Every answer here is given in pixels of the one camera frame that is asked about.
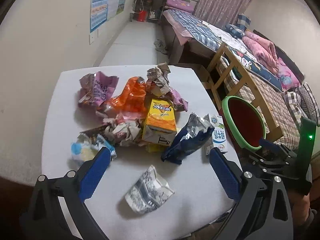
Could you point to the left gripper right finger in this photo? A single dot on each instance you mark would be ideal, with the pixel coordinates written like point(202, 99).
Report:
point(262, 209)

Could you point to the brown grey wrapper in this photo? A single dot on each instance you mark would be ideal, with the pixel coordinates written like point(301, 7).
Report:
point(158, 82)

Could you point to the navy cartoon blanket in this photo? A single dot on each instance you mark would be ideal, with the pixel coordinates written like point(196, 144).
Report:
point(258, 70)

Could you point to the pink patterned curtain right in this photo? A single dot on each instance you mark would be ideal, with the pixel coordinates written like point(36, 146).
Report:
point(220, 12)

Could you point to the red bucket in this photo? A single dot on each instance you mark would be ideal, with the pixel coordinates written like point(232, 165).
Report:
point(141, 16)

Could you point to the bed with blue plaid quilt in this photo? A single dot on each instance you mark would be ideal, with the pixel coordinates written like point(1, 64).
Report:
point(208, 35)

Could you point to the blue wall poster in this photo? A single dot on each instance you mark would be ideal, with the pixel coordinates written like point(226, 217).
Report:
point(98, 14)

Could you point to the yellow juice carton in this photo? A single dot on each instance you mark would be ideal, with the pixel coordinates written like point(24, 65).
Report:
point(160, 125)

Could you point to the purple folded blanket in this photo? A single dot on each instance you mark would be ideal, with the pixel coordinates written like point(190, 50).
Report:
point(179, 5)

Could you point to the grey shoes on floor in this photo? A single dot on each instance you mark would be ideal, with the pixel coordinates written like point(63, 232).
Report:
point(160, 47)

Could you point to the white blue milk carton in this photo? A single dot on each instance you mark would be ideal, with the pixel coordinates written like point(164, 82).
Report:
point(218, 139)

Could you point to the dark wooden desk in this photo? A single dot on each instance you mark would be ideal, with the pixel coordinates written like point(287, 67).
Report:
point(154, 8)

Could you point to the yellow wrapper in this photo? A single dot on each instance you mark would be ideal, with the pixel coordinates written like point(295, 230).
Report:
point(155, 148)

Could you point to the grey patterned paper cup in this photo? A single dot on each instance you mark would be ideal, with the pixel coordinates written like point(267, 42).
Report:
point(149, 192)

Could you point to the green rimmed red trash bin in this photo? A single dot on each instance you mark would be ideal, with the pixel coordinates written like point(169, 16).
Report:
point(244, 123)

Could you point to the dark blue foil snack bag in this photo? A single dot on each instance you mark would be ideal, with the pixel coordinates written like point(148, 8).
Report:
point(190, 138)

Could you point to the pink plastic wrapper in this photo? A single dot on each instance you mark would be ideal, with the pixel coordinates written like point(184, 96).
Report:
point(179, 104)

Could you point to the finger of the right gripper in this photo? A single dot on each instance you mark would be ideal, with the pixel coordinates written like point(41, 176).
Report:
point(269, 145)

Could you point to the orange plastic wrapper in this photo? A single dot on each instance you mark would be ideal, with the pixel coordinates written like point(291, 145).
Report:
point(132, 97)

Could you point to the blue plaid pillow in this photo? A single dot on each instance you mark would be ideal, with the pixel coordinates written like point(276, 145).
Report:
point(243, 22)

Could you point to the pink floral folded quilt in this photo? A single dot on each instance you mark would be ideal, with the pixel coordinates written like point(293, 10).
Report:
point(263, 50)

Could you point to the purple snack bag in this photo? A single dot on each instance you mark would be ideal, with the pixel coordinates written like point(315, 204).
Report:
point(96, 89)

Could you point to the light blue snack bag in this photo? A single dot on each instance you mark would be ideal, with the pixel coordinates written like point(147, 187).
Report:
point(85, 148)

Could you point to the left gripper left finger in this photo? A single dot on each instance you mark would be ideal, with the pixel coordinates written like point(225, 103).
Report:
point(47, 220)

